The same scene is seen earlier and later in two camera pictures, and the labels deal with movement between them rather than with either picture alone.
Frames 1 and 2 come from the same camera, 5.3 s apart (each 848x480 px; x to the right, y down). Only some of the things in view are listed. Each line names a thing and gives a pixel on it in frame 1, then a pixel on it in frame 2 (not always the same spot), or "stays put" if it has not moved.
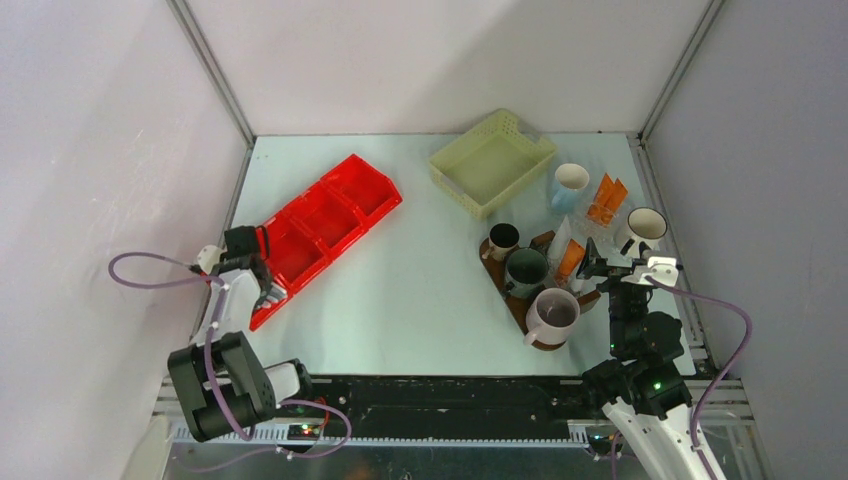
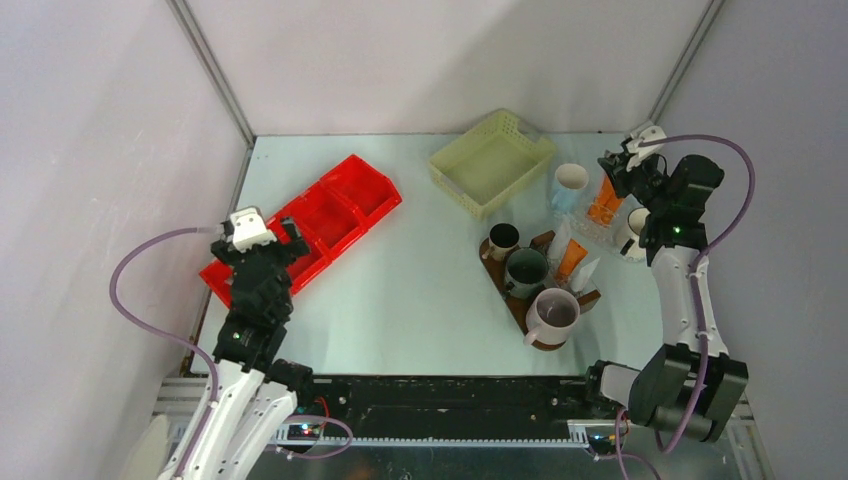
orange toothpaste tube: x=608 y=199 stays put
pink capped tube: x=581 y=286 stays put
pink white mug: x=550 y=316 stays put
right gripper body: x=625 y=297 -> x=637 y=180
